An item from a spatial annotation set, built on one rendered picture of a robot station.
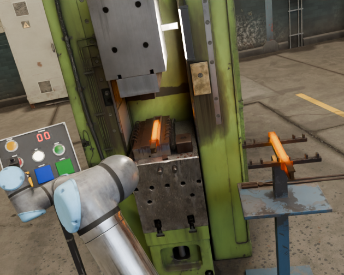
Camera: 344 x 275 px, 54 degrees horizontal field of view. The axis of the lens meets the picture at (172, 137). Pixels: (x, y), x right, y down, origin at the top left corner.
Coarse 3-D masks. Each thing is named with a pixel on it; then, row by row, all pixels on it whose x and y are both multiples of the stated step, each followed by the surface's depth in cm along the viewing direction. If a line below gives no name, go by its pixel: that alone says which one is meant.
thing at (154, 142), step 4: (156, 120) 206; (156, 124) 200; (156, 128) 194; (152, 132) 190; (156, 132) 189; (152, 136) 184; (156, 136) 183; (152, 140) 178; (156, 140) 177; (152, 144) 174; (156, 144) 178; (152, 148) 169; (156, 148) 174; (152, 152) 170; (156, 152) 170
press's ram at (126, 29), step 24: (96, 0) 152; (120, 0) 152; (144, 0) 152; (96, 24) 156; (120, 24) 156; (144, 24) 156; (168, 24) 174; (120, 48) 160; (144, 48) 160; (120, 72) 165; (144, 72) 165
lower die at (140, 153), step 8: (152, 120) 215; (160, 120) 210; (168, 120) 210; (144, 128) 204; (152, 128) 199; (160, 128) 197; (168, 128) 197; (144, 136) 192; (160, 136) 187; (136, 144) 187; (144, 144) 183; (160, 144) 180; (168, 144) 180; (136, 152) 182; (144, 152) 182; (160, 152) 182; (168, 152) 182
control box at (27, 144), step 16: (48, 128) 169; (64, 128) 172; (0, 144) 162; (16, 144) 164; (32, 144) 166; (48, 144) 168; (64, 144) 170; (0, 160) 160; (32, 160) 164; (48, 160) 166; (32, 176) 163
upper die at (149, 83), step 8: (152, 72) 168; (120, 80) 166; (128, 80) 166; (136, 80) 166; (144, 80) 166; (152, 80) 166; (160, 80) 183; (120, 88) 168; (128, 88) 168; (136, 88) 168; (144, 88) 168; (152, 88) 168; (120, 96) 169; (128, 96) 169
